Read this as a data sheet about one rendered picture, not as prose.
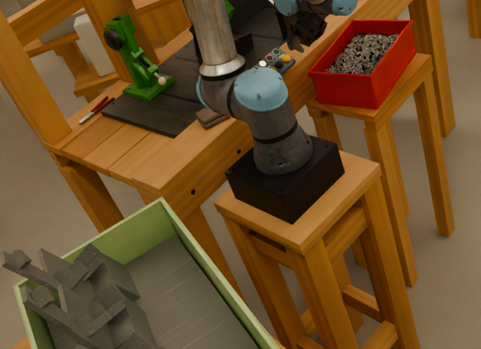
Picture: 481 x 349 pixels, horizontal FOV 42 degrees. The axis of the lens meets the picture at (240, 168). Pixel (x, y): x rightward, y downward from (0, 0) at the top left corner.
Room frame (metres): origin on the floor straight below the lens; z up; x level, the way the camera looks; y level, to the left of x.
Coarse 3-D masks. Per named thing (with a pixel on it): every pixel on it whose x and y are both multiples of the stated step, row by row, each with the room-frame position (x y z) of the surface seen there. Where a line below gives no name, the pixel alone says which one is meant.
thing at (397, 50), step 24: (360, 24) 1.84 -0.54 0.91; (384, 24) 1.78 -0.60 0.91; (408, 24) 1.70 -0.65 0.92; (336, 48) 1.77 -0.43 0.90; (360, 48) 1.75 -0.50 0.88; (384, 48) 1.69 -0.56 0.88; (408, 48) 1.68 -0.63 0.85; (312, 72) 1.65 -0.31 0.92; (336, 72) 1.66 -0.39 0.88; (360, 72) 1.62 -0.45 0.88; (384, 72) 1.57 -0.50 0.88; (336, 96) 1.61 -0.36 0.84; (360, 96) 1.55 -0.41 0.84; (384, 96) 1.55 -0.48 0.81
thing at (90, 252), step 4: (88, 244) 1.22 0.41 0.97; (84, 248) 1.22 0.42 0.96; (88, 248) 1.21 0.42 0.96; (92, 248) 1.21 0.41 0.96; (96, 248) 1.21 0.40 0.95; (84, 252) 1.21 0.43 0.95; (88, 252) 1.21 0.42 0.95; (92, 252) 1.20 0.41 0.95; (96, 252) 1.20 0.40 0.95; (100, 252) 1.20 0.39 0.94; (80, 256) 1.21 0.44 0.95; (84, 256) 1.21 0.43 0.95; (88, 256) 1.20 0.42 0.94; (92, 256) 1.20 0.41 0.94; (96, 256) 1.20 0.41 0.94; (100, 256) 1.19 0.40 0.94; (104, 256) 1.20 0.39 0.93; (76, 260) 1.21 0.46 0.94; (80, 260) 1.20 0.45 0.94; (84, 260) 1.20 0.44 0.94; (88, 260) 1.20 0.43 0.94; (84, 264) 1.20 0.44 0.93; (88, 264) 1.19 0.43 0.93
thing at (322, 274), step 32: (352, 224) 1.18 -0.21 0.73; (384, 224) 1.21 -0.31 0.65; (256, 256) 1.28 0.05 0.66; (288, 256) 1.12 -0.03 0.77; (320, 256) 1.09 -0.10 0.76; (384, 256) 1.20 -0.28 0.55; (256, 288) 1.32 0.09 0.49; (320, 288) 1.07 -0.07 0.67; (352, 288) 1.40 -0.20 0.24; (384, 288) 1.20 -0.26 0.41; (288, 320) 1.29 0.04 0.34; (320, 320) 1.10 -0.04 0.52; (352, 320) 1.41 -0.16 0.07; (384, 320) 1.23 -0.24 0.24
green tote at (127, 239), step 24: (144, 216) 1.27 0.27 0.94; (168, 216) 1.26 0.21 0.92; (96, 240) 1.23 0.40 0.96; (120, 240) 1.25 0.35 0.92; (144, 240) 1.26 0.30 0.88; (192, 240) 1.09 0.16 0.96; (216, 288) 1.06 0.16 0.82; (24, 312) 1.08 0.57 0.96; (240, 312) 0.87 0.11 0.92; (48, 336) 1.10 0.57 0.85; (264, 336) 0.76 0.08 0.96
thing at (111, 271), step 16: (0, 256) 1.07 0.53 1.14; (16, 256) 1.05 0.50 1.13; (48, 256) 1.16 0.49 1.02; (16, 272) 1.03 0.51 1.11; (32, 272) 1.05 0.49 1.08; (48, 272) 1.09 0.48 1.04; (96, 272) 1.16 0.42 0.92; (112, 272) 1.14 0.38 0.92; (128, 272) 1.20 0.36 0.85; (48, 288) 1.04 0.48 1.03; (80, 288) 1.09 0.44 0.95; (96, 288) 1.12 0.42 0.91; (128, 288) 1.11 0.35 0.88
